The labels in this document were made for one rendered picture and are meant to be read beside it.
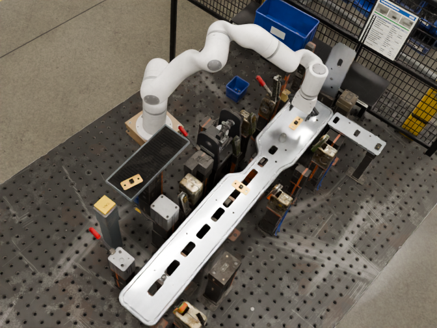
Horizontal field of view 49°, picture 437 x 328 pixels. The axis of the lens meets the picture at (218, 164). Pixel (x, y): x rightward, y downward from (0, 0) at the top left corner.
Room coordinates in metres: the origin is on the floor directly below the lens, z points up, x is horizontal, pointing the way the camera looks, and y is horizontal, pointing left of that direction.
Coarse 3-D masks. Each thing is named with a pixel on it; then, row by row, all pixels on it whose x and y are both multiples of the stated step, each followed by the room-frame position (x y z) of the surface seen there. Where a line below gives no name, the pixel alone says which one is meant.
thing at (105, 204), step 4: (104, 196) 0.80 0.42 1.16; (100, 200) 0.78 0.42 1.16; (104, 200) 0.78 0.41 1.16; (108, 200) 0.78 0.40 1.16; (96, 204) 0.76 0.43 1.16; (100, 204) 0.76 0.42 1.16; (104, 204) 0.76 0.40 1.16; (108, 204) 0.77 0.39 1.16; (112, 204) 0.77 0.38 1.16; (100, 208) 0.74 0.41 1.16; (104, 208) 0.75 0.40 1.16; (108, 208) 0.75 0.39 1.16; (104, 212) 0.73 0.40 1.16
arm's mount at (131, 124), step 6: (138, 114) 1.48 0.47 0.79; (168, 114) 1.52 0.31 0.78; (132, 120) 1.43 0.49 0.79; (174, 120) 1.49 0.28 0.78; (126, 126) 1.40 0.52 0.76; (132, 126) 1.39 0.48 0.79; (174, 126) 1.45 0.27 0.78; (126, 132) 1.40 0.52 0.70; (132, 132) 1.38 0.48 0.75; (180, 132) 1.46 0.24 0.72; (138, 138) 1.35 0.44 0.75
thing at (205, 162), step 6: (192, 156) 1.11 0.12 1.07; (198, 156) 1.11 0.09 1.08; (204, 156) 1.12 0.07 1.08; (210, 156) 1.13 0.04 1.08; (198, 162) 1.08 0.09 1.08; (204, 162) 1.09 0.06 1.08; (210, 162) 1.10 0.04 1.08; (198, 168) 1.08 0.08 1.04; (204, 168) 1.06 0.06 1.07; (210, 168) 1.09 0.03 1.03; (198, 174) 1.07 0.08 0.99; (204, 174) 1.06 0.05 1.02; (204, 180) 1.08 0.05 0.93; (204, 186) 1.09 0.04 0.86; (204, 192) 1.09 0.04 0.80
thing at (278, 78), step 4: (272, 76) 1.54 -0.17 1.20; (276, 76) 1.54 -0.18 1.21; (280, 76) 1.54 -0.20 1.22; (276, 80) 1.51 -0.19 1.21; (280, 80) 1.52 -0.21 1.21; (284, 80) 1.52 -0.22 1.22; (276, 84) 1.51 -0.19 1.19; (280, 84) 1.54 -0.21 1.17; (272, 88) 1.52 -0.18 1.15; (276, 88) 1.51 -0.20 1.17; (272, 92) 1.51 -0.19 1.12; (276, 92) 1.51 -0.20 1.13; (272, 96) 1.51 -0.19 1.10; (276, 96) 1.53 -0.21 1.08; (272, 100) 1.51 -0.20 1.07
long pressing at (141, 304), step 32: (288, 128) 1.42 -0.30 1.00; (320, 128) 1.46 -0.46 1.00; (256, 160) 1.20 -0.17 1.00; (288, 160) 1.24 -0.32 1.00; (224, 192) 1.00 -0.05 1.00; (256, 192) 1.04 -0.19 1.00; (192, 224) 0.82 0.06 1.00; (224, 224) 0.85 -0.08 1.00; (160, 256) 0.66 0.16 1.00; (192, 256) 0.68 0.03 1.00; (128, 288) 0.50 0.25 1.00; (160, 288) 0.53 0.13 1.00
